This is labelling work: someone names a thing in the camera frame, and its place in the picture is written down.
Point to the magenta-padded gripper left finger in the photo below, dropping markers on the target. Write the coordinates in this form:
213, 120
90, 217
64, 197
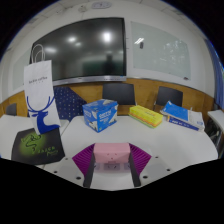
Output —
83, 160

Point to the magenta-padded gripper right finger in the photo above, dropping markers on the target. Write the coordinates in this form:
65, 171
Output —
140, 160

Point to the pink charger block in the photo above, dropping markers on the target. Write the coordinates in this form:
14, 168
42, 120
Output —
111, 151

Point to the white power strip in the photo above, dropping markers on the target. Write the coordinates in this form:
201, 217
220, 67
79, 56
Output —
100, 167

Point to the yellow tissue pack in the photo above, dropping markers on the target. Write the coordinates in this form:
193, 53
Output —
146, 115

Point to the blue tissue box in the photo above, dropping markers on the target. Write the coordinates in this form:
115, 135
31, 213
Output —
99, 115

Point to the black mouse pad green print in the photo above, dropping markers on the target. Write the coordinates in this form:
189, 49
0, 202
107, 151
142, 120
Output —
36, 148

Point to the dark blue paper ream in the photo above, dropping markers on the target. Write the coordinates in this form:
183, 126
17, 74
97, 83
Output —
183, 124

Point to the navy dotted gift bag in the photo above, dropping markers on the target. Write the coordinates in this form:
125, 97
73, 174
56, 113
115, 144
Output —
68, 101

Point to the black chair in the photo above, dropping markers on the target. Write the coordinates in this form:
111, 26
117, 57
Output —
118, 93
169, 96

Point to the white paper bag blue deer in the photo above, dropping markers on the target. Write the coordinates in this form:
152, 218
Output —
38, 93

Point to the white side table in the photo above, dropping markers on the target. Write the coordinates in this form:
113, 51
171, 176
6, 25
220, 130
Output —
216, 118

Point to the grey chair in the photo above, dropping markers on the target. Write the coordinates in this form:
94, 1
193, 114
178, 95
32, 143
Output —
11, 109

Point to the large glass whiteboard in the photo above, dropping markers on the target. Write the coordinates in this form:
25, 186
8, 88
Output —
160, 50

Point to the blue curtain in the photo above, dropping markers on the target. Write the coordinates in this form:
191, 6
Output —
217, 76

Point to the dark whiteboard eraser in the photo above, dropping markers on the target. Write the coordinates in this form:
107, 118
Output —
141, 44

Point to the white ceiling device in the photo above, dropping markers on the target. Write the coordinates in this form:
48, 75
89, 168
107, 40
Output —
101, 5

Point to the large black wall screen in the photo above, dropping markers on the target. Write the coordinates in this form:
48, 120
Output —
80, 50

